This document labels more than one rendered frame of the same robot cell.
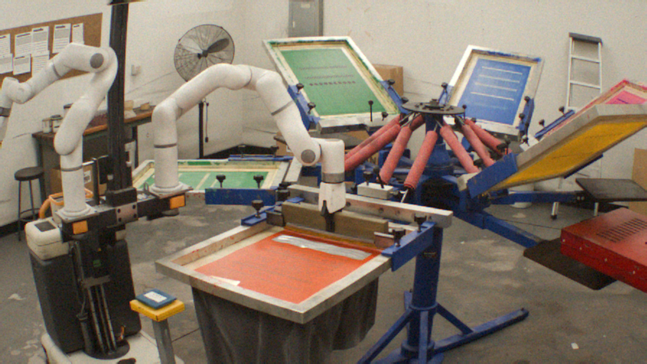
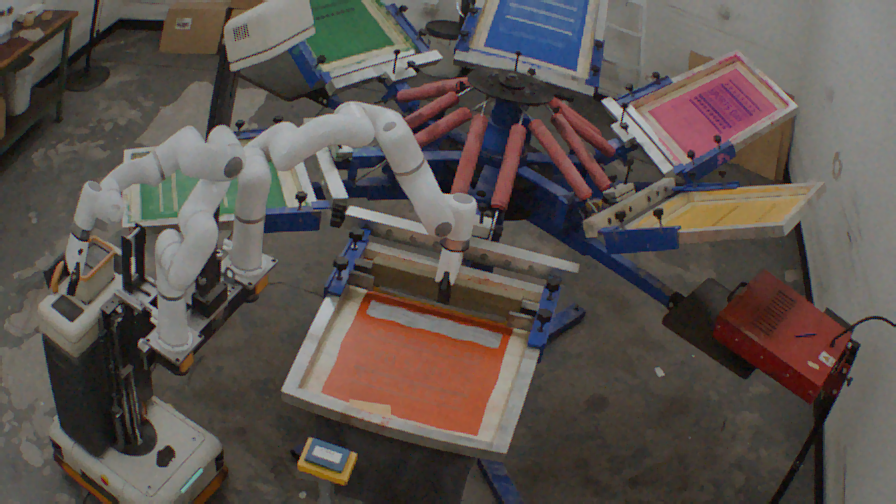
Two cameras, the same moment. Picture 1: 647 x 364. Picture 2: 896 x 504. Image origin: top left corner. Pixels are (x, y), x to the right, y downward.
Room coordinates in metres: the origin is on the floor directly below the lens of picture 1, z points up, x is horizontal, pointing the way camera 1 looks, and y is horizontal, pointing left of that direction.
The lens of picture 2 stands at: (-0.09, 1.17, 2.78)
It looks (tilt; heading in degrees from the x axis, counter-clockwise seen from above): 32 degrees down; 333
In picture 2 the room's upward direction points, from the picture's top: 11 degrees clockwise
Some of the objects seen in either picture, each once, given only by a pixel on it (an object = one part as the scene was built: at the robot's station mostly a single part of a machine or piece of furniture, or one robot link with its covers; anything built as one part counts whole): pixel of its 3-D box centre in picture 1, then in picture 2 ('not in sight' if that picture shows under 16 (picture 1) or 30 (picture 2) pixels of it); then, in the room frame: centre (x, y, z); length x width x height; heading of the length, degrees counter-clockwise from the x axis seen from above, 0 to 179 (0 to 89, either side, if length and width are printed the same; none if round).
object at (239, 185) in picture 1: (229, 160); (244, 157); (3.03, 0.42, 1.05); 1.08 x 0.61 x 0.23; 87
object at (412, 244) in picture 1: (409, 246); (542, 322); (2.15, -0.28, 0.97); 0.30 x 0.05 x 0.07; 147
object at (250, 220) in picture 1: (271, 218); (345, 271); (2.45, 0.19, 0.97); 0.30 x 0.05 x 0.07; 147
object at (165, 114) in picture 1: (165, 122); (252, 185); (2.29, 0.56, 1.37); 0.13 x 0.10 x 0.16; 179
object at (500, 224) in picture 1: (520, 235); (642, 277); (2.39, -0.79, 0.91); 1.34 x 0.40 x 0.08; 27
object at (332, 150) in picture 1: (320, 154); (444, 214); (2.28, 0.01, 1.25); 0.15 x 0.10 x 0.11; 89
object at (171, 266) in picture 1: (297, 254); (423, 347); (2.10, 0.08, 0.97); 0.79 x 0.58 x 0.04; 147
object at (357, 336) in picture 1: (341, 335); not in sight; (1.94, -0.06, 0.74); 0.46 x 0.04 x 0.42; 147
